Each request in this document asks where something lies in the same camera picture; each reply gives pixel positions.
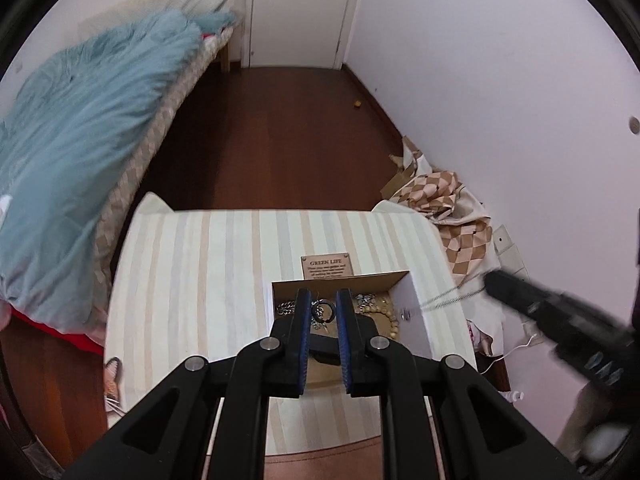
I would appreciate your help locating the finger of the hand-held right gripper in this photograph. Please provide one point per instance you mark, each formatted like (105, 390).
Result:
(565, 345)
(530, 292)

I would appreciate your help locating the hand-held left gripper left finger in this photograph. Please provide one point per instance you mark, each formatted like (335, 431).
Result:
(301, 340)

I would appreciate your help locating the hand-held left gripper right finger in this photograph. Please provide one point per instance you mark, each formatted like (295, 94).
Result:
(345, 340)

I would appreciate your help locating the black fitness band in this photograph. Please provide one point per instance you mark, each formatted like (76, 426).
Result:
(325, 352)

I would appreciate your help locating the white cardboard box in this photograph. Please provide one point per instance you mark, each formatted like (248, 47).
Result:
(425, 330)

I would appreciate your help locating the plastic bag with red print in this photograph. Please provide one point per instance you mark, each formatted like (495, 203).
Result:
(477, 340)

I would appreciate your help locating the tan cloth label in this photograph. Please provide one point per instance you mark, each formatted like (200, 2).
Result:
(327, 265)

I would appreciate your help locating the checkered brown cloth pile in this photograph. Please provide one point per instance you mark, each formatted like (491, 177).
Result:
(475, 205)

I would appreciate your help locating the grey fuzzy slipper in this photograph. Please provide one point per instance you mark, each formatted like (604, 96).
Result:
(607, 442)

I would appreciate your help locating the striped and pink tablecloth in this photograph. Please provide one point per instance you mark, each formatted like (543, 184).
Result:
(200, 270)

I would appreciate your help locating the brown cardboard scrap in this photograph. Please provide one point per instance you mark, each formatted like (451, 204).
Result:
(400, 180)

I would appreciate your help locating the red bed skirt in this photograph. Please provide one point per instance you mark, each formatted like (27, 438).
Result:
(55, 335)

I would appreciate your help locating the blue duvet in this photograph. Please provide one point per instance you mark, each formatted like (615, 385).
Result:
(75, 160)

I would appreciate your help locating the wooden bed leg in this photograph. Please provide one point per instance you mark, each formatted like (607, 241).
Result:
(225, 55)

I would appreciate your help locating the white door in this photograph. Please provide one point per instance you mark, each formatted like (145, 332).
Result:
(300, 10)

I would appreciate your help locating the round wall cap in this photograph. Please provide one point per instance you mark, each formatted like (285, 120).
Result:
(634, 124)

